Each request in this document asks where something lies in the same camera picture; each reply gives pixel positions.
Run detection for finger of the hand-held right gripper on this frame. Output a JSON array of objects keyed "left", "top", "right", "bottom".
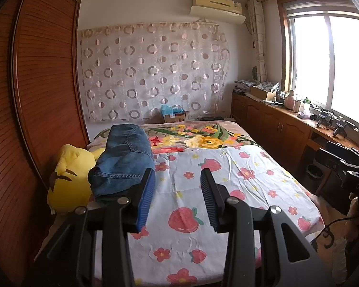
[
  {"left": 325, "top": 141, "right": 359, "bottom": 165},
  {"left": 315, "top": 149, "right": 348, "bottom": 171}
]

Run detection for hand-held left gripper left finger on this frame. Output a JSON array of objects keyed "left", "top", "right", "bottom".
[{"left": 33, "top": 168, "right": 157, "bottom": 287}]

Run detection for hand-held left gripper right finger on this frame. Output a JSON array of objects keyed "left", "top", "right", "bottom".
[{"left": 200, "top": 168, "right": 337, "bottom": 287}]

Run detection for blue denim pants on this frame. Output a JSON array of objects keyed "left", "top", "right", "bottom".
[{"left": 88, "top": 125, "right": 155, "bottom": 201}]

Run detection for person's right hand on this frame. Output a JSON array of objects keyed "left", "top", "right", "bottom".
[{"left": 347, "top": 197, "right": 359, "bottom": 219}]

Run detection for trash bin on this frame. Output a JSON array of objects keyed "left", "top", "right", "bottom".
[{"left": 306, "top": 164, "right": 325, "bottom": 180}]

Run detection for floral blanket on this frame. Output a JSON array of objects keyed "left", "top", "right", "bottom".
[{"left": 87, "top": 121, "right": 261, "bottom": 154}]

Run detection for wooden cabinet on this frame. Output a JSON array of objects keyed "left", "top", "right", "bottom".
[{"left": 231, "top": 91, "right": 359, "bottom": 210}]

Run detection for pink bottle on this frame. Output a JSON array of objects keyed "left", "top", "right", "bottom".
[{"left": 285, "top": 90, "right": 296, "bottom": 110}]

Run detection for yellow plush toy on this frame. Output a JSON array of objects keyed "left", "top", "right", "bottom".
[{"left": 47, "top": 144, "right": 106, "bottom": 214}]

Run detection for small printed cardboard box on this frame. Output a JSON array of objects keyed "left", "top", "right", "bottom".
[{"left": 163, "top": 112, "right": 186, "bottom": 124}]

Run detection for open cardboard box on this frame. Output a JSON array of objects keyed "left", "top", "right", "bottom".
[{"left": 250, "top": 85, "right": 277, "bottom": 101}]

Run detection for window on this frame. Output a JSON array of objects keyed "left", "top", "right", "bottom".
[{"left": 277, "top": 0, "right": 359, "bottom": 132}]

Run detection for stack of printed papers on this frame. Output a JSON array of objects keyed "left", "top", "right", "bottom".
[{"left": 233, "top": 80, "right": 257, "bottom": 94}]

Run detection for circle-patterned sheer curtain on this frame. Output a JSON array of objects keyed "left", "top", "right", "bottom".
[{"left": 79, "top": 21, "right": 231, "bottom": 123}]

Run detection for beige window curtain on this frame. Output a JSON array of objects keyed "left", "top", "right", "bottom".
[{"left": 247, "top": 0, "right": 268, "bottom": 84}]

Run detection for cream air conditioner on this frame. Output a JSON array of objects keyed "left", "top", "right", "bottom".
[{"left": 191, "top": 0, "right": 246, "bottom": 24}]

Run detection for black cable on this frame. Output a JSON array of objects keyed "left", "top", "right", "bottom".
[{"left": 309, "top": 215, "right": 353, "bottom": 249}]

